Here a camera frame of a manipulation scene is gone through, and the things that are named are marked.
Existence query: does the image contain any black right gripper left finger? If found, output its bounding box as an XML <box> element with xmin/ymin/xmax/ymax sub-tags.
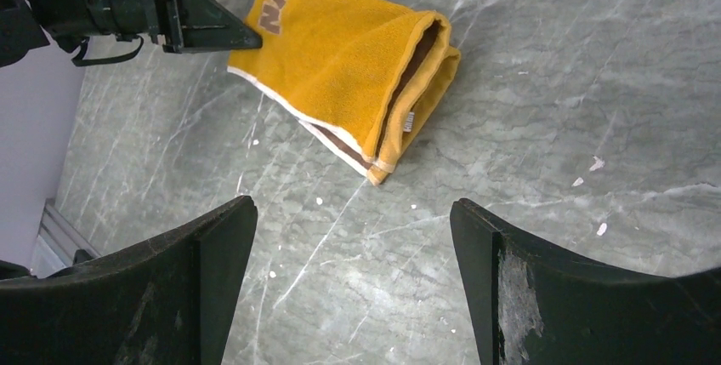
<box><xmin>1</xmin><ymin>196</ymin><xmax>258</xmax><ymax>364</ymax></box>

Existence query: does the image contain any aluminium front rail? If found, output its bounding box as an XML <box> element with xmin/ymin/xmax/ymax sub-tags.
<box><xmin>29</xmin><ymin>198</ymin><xmax>100</xmax><ymax>278</ymax></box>

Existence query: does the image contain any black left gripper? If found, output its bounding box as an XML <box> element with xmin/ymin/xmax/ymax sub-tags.
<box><xmin>1</xmin><ymin>0</ymin><xmax>262</xmax><ymax>67</ymax></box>

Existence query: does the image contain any brown and yellow towel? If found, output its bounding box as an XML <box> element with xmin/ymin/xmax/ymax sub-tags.
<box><xmin>228</xmin><ymin>0</ymin><xmax>461</xmax><ymax>185</ymax></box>

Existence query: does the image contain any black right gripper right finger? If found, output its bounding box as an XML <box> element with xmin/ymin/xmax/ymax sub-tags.
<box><xmin>450</xmin><ymin>198</ymin><xmax>720</xmax><ymax>364</ymax></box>

